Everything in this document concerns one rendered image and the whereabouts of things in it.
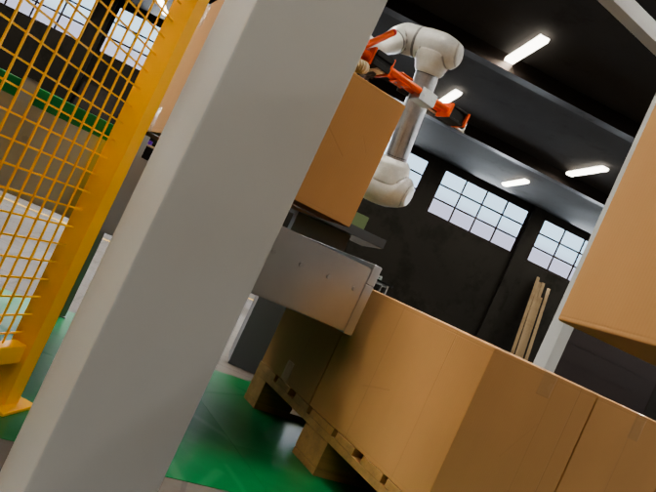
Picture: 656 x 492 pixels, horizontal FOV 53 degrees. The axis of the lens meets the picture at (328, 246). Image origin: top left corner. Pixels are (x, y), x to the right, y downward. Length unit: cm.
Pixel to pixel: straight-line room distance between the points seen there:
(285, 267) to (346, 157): 40
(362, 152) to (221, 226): 114
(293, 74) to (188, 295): 31
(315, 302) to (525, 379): 57
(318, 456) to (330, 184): 77
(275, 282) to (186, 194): 92
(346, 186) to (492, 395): 73
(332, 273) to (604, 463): 88
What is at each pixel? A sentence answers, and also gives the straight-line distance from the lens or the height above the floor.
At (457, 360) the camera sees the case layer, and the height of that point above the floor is 48.
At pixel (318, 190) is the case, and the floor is 73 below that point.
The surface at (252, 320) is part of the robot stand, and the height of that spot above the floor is 20.
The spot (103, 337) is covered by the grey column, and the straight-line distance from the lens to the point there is 83.
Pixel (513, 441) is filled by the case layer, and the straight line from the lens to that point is 170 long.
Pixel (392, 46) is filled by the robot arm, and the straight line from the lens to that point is 279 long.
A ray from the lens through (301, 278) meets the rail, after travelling 174.
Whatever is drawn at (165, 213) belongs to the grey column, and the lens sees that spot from 81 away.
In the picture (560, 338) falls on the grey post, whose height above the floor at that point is 80.
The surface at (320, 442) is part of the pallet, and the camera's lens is 195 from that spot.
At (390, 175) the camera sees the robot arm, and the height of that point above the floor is 101.
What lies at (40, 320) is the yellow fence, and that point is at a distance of 149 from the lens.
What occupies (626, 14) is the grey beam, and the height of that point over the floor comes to 310.
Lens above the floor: 55
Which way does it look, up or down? 2 degrees up
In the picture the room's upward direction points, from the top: 25 degrees clockwise
